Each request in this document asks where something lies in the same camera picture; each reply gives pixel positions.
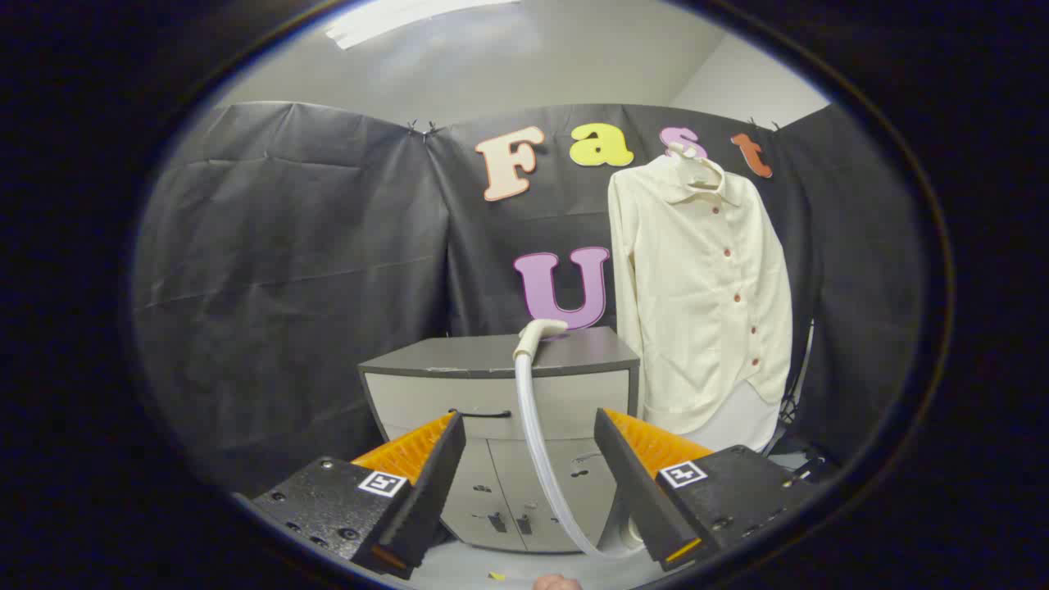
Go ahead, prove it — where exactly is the ceiling light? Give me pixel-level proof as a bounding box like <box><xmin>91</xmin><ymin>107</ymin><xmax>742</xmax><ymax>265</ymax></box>
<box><xmin>324</xmin><ymin>0</ymin><xmax>521</xmax><ymax>50</ymax></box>

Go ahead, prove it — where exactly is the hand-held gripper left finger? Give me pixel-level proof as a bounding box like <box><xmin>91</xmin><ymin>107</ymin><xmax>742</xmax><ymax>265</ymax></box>
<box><xmin>234</xmin><ymin>411</ymin><xmax>466</xmax><ymax>581</ymax></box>

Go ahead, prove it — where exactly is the white garment steamer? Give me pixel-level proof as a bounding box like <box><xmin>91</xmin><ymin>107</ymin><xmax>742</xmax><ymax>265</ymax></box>
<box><xmin>513</xmin><ymin>319</ymin><xmax>569</xmax><ymax>361</ymax></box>

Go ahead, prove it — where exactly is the black backdrop cloth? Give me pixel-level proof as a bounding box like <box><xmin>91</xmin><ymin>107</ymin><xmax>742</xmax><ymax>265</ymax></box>
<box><xmin>131</xmin><ymin>100</ymin><xmax>927</xmax><ymax>497</ymax></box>

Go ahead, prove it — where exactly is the cream button shirt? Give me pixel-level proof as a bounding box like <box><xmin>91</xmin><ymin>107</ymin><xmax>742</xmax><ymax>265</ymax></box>
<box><xmin>607</xmin><ymin>152</ymin><xmax>794</xmax><ymax>435</ymax></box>

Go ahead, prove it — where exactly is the white stand pole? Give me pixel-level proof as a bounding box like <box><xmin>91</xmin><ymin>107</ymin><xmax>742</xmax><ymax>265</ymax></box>
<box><xmin>788</xmin><ymin>320</ymin><xmax>815</xmax><ymax>415</ymax></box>

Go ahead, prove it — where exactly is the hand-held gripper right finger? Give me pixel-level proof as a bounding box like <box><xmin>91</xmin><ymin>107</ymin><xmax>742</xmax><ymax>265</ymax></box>
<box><xmin>594</xmin><ymin>407</ymin><xmax>822</xmax><ymax>573</ymax></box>

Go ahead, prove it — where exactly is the grey cabinet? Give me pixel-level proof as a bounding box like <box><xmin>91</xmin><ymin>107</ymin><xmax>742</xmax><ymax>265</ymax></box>
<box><xmin>358</xmin><ymin>326</ymin><xmax>642</xmax><ymax>554</ymax></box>

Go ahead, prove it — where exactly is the white plastic hanger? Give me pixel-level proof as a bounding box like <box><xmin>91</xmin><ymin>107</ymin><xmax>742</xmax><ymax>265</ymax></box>
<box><xmin>665</xmin><ymin>141</ymin><xmax>726</xmax><ymax>191</ymax></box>

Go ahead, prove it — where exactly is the black box device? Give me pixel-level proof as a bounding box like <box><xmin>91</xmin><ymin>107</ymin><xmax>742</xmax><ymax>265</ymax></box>
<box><xmin>779</xmin><ymin>449</ymin><xmax>830</xmax><ymax>489</ymax></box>

